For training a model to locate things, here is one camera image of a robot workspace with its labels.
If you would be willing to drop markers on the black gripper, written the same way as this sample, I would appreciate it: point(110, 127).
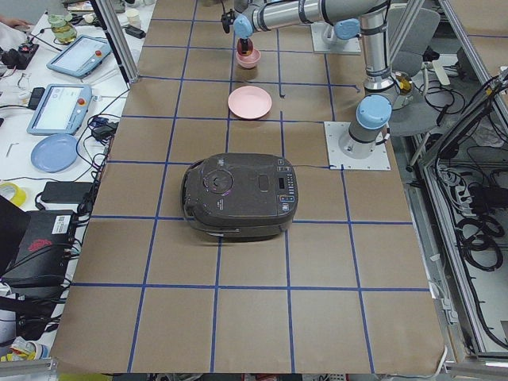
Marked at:
point(244, 44)

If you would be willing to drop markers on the red apple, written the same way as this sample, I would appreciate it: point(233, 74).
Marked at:
point(245, 48)

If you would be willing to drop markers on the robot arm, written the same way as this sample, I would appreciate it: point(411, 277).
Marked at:
point(343, 27)

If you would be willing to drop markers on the pink bowl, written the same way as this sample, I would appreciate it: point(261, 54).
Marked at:
point(250, 61)

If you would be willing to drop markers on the pink plate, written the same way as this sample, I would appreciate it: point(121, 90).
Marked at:
point(249, 102)

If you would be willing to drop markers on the blue plate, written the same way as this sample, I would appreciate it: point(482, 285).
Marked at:
point(54, 153)

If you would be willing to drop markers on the dark rice cooker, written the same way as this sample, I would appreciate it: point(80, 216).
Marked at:
point(240, 195)

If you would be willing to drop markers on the far teach pendant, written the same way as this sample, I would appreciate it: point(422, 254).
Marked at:
point(80, 57)

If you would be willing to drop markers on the teach pendant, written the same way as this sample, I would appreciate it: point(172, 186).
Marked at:
point(80, 57)
point(62, 109)

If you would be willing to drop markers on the grey office chair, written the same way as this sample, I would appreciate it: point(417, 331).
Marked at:
point(415, 116)

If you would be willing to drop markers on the near teach pendant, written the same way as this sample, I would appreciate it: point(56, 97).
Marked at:
point(62, 109)

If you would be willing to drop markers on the black power adapter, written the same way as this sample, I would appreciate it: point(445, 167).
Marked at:
point(65, 192)

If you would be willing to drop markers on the yellow tape roll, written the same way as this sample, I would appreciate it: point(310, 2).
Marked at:
point(13, 193)

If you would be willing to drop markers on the black laptop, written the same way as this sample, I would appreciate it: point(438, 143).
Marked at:
point(35, 245)

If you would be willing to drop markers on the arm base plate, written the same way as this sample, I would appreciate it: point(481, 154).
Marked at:
point(326, 41)
point(345, 153)

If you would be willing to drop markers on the aluminium frame post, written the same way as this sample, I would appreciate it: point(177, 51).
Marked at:
point(111, 26)

